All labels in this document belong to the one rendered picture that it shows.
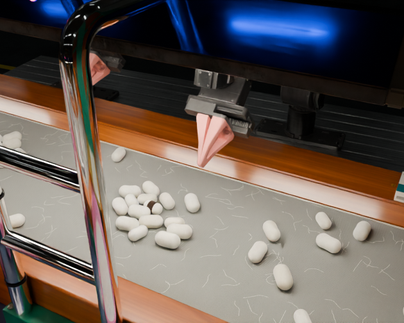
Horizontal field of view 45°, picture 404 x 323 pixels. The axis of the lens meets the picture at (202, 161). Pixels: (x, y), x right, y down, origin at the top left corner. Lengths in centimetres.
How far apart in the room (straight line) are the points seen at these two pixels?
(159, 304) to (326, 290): 22
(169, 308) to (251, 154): 37
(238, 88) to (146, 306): 35
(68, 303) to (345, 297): 35
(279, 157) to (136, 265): 34
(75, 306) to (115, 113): 50
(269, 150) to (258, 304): 34
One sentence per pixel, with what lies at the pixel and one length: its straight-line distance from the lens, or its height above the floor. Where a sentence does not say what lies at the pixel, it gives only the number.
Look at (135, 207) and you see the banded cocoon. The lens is 76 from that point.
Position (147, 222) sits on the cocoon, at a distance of 74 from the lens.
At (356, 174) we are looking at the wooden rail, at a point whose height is 77.
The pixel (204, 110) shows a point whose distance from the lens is 76.
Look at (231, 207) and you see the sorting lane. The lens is 79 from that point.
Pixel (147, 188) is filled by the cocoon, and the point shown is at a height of 76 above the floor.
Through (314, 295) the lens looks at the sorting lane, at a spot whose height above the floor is 74.
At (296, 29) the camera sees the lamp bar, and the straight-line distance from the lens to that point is 46.
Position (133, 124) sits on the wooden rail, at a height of 76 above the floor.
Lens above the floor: 122
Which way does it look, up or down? 32 degrees down
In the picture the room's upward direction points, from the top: straight up
